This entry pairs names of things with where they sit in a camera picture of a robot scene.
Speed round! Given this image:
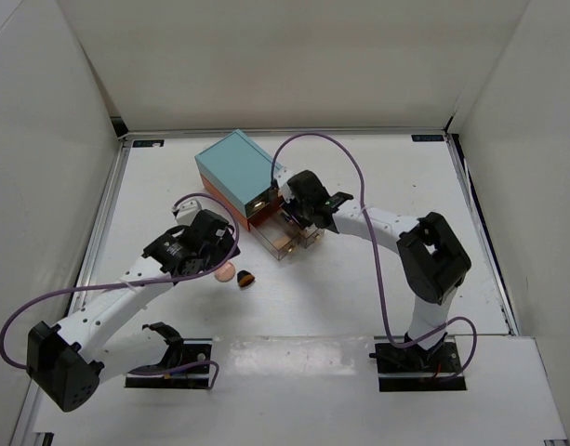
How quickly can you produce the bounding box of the clear drawer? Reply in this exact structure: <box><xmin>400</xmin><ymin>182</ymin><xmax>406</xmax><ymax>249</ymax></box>
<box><xmin>250</xmin><ymin>213</ymin><xmax>299</xmax><ymax>261</ymax></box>
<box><xmin>285</xmin><ymin>211</ymin><xmax>325</xmax><ymax>249</ymax></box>

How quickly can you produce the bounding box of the round peach powder puff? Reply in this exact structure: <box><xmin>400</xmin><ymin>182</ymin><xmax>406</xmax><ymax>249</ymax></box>
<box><xmin>214</xmin><ymin>261</ymin><xmax>236</xmax><ymax>282</ymax></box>

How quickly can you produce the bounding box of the small black kabuki brush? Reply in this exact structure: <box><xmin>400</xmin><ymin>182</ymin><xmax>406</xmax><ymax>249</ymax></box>
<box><xmin>237</xmin><ymin>269</ymin><xmax>256</xmax><ymax>289</ymax></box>

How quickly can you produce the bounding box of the teal orange drawer organizer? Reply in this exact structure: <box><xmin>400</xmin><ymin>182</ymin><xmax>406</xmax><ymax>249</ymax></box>
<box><xmin>195</xmin><ymin>129</ymin><xmax>281</xmax><ymax>231</ymax></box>

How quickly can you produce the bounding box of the beige makeup sponge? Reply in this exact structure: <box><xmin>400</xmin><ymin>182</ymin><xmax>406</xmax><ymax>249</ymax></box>
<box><xmin>272</xmin><ymin>235</ymin><xmax>292</xmax><ymax>250</ymax></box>

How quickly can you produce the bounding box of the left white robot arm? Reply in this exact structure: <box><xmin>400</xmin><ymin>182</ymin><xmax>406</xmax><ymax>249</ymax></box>
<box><xmin>27</xmin><ymin>209</ymin><xmax>239</xmax><ymax>413</ymax></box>

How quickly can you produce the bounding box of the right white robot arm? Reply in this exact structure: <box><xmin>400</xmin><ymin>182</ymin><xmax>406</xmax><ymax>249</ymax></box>
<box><xmin>272</xmin><ymin>168</ymin><xmax>471</xmax><ymax>372</ymax></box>

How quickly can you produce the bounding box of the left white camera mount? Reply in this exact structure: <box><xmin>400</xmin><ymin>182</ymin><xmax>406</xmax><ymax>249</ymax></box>
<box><xmin>171</xmin><ymin>198</ymin><xmax>203</xmax><ymax>226</ymax></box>

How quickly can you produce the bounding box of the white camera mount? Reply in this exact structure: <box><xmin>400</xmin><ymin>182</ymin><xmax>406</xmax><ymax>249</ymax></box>
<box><xmin>273</xmin><ymin>167</ymin><xmax>295</xmax><ymax>203</ymax></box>
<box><xmin>171</xmin><ymin>198</ymin><xmax>203</xmax><ymax>226</ymax></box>

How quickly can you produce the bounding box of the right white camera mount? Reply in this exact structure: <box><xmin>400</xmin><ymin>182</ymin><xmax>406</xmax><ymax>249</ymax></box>
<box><xmin>273</xmin><ymin>167</ymin><xmax>295</xmax><ymax>203</ymax></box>

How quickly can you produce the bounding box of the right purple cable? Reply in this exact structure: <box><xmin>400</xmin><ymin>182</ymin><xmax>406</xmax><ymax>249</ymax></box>
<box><xmin>270</xmin><ymin>133</ymin><xmax>479</xmax><ymax>361</ymax></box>

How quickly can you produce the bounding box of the purple cable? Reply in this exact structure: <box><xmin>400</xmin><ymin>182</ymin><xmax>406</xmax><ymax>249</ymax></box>
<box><xmin>0</xmin><ymin>192</ymin><xmax>242</xmax><ymax>389</ymax></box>
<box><xmin>270</xmin><ymin>133</ymin><xmax>479</xmax><ymax>361</ymax></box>

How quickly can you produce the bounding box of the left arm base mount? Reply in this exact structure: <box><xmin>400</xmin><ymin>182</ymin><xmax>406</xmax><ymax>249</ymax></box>
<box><xmin>125</xmin><ymin>322</ymin><xmax>219</xmax><ymax>390</ymax></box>

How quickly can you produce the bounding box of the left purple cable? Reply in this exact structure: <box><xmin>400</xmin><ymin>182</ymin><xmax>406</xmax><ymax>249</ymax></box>
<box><xmin>0</xmin><ymin>192</ymin><xmax>242</xmax><ymax>389</ymax></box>

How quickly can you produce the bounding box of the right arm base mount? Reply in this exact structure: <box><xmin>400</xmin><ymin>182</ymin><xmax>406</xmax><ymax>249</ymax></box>
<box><xmin>369</xmin><ymin>336</ymin><xmax>467</xmax><ymax>393</ymax></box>

